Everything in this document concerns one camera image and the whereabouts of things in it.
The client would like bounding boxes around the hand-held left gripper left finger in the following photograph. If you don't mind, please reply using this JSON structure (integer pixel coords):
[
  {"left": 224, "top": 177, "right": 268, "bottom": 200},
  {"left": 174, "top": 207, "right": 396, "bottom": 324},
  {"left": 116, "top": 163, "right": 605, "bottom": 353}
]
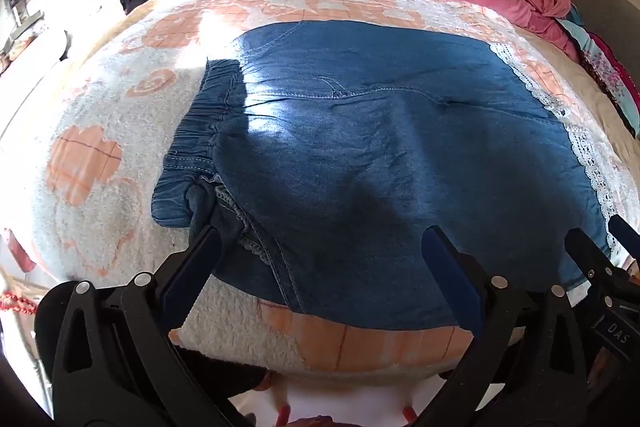
[{"left": 50, "top": 226, "right": 251, "bottom": 427}]

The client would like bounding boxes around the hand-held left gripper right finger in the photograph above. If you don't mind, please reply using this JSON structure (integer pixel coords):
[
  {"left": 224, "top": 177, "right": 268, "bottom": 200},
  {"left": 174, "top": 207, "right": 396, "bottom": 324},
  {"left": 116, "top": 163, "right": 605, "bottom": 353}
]
[{"left": 415, "top": 226, "right": 597, "bottom": 427}]

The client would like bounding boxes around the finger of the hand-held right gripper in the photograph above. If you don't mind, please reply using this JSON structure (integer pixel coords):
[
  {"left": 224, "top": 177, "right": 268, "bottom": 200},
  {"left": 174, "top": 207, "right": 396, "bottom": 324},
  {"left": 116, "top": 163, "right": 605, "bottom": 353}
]
[
  {"left": 609, "top": 214, "right": 640, "bottom": 258},
  {"left": 564, "top": 227, "right": 633, "bottom": 308}
]

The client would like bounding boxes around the blue denim pants lace hem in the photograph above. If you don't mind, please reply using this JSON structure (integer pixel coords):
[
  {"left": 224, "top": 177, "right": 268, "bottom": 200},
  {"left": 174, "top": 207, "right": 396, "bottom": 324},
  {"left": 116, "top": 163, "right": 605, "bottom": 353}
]
[{"left": 151, "top": 21, "right": 625, "bottom": 330}]

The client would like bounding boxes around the person's dark clothing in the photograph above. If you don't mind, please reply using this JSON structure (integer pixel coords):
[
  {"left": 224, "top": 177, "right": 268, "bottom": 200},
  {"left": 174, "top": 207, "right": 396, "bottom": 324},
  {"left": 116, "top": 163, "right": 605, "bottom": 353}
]
[{"left": 182, "top": 347, "right": 271, "bottom": 410}]

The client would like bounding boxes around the floral patterned cloth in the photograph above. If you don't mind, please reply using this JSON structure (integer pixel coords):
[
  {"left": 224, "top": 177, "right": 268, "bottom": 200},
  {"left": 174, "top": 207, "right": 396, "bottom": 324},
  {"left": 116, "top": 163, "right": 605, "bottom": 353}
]
[{"left": 555, "top": 4, "right": 640, "bottom": 138}]

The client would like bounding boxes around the white peach fleece blanket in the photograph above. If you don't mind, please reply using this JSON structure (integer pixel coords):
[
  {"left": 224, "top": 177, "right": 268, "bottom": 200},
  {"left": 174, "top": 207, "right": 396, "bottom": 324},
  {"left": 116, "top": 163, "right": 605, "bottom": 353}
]
[{"left": 27, "top": 0, "right": 640, "bottom": 378}]

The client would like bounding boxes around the red bead string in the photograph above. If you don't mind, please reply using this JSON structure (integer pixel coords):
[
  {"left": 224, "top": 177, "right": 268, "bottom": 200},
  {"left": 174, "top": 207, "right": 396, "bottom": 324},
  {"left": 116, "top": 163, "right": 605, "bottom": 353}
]
[{"left": 0, "top": 291, "right": 39, "bottom": 314}]

